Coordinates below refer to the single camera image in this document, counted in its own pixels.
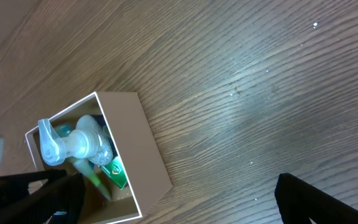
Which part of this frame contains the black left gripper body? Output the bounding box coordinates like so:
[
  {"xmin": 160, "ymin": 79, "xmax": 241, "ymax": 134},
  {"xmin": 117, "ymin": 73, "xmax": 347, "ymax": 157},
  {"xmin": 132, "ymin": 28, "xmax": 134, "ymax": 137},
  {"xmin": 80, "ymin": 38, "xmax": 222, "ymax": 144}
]
[{"xmin": 0, "ymin": 169, "xmax": 67, "ymax": 210}]

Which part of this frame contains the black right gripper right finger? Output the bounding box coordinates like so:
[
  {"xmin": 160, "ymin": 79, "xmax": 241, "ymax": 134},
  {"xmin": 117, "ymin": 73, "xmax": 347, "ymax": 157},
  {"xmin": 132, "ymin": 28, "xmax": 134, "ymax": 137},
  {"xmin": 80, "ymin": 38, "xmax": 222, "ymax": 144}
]
[{"xmin": 275, "ymin": 173, "xmax": 358, "ymax": 224}]

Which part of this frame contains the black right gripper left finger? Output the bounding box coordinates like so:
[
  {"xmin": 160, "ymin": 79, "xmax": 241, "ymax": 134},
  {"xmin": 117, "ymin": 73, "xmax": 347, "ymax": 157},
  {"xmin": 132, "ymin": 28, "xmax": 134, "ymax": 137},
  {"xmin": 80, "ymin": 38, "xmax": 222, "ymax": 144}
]
[{"xmin": 0, "ymin": 174, "xmax": 86, "ymax": 223}]

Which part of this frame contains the green white soap packet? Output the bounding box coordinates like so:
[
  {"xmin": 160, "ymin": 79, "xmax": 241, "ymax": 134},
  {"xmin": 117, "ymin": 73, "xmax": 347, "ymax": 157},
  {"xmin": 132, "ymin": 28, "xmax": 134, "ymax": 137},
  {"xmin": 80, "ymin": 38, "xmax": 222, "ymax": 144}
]
[{"xmin": 99, "ymin": 156, "xmax": 127, "ymax": 190}]

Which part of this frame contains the clear dark spray bottle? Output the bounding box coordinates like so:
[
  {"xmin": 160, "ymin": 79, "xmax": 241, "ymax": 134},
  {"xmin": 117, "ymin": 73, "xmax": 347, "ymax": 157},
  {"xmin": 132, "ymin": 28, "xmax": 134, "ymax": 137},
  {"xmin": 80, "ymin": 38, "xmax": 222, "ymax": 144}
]
[{"xmin": 38, "ymin": 114, "xmax": 116, "ymax": 166}]

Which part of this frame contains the white cardboard box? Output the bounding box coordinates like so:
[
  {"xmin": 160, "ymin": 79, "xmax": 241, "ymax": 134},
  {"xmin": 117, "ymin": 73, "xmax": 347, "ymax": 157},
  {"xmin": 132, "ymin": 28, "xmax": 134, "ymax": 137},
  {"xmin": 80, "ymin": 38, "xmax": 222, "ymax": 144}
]
[{"xmin": 25, "ymin": 92, "xmax": 172, "ymax": 223}]

